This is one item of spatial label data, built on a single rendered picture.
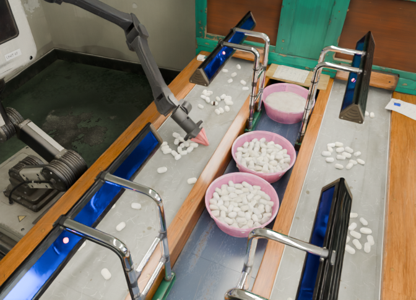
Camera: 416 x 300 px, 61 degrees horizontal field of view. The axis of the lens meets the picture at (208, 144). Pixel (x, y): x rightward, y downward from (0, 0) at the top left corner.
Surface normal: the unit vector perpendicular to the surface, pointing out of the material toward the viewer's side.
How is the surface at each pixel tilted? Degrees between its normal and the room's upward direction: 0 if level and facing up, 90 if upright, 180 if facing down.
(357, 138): 0
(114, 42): 90
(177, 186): 0
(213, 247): 0
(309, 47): 90
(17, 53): 90
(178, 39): 90
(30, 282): 58
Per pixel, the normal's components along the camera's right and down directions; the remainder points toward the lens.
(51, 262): 0.79, -0.17
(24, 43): 0.89, 0.31
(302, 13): -0.39, 0.61
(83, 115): 0.01, -0.75
